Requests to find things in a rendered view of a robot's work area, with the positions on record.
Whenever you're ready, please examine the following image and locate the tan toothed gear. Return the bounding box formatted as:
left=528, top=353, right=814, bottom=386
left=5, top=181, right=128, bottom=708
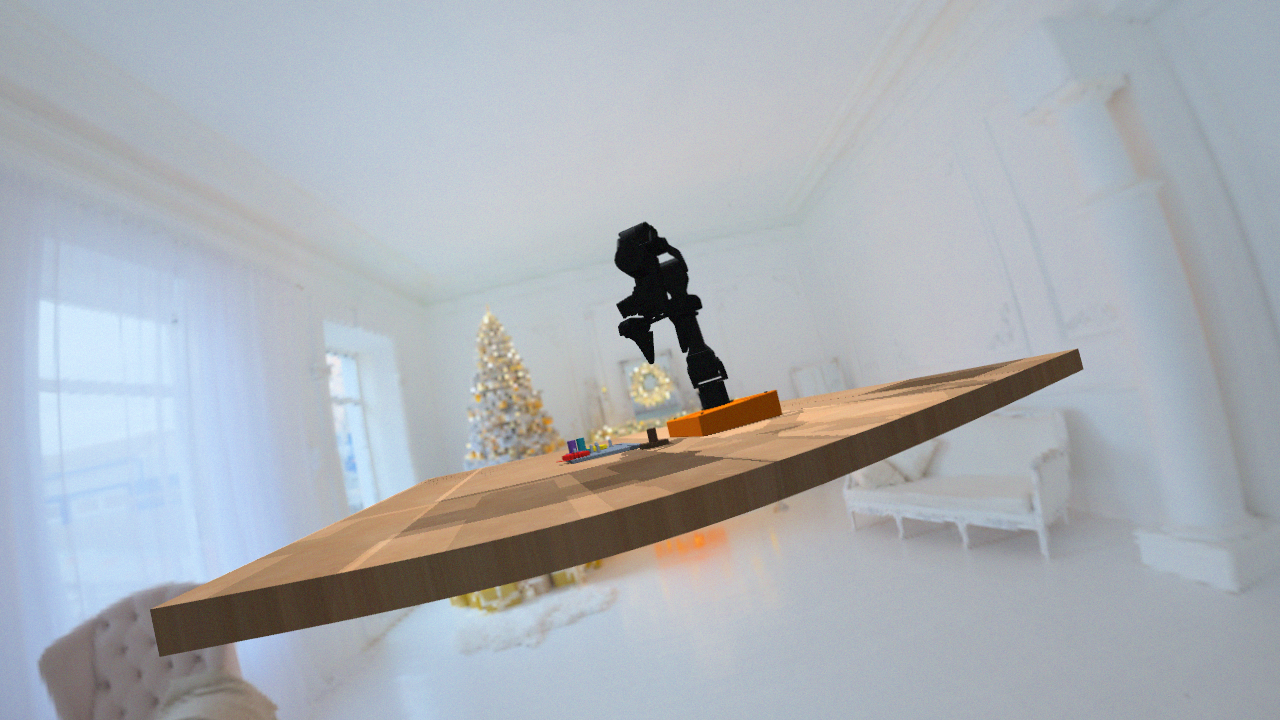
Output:
left=640, top=428, right=669, bottom=448

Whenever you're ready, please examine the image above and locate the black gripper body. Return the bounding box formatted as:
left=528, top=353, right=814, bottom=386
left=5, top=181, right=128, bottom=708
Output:
left=618, top=278, right=701, bottom=336

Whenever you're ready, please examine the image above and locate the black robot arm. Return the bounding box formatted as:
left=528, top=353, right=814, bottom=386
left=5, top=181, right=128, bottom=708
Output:
left=614, top=222, right=733, bottom=411

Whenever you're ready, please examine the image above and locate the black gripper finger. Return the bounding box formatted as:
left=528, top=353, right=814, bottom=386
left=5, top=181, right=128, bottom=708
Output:
left=668, top=311, right=699, bottom=354
left=625, top=331, right=655, bottom=364

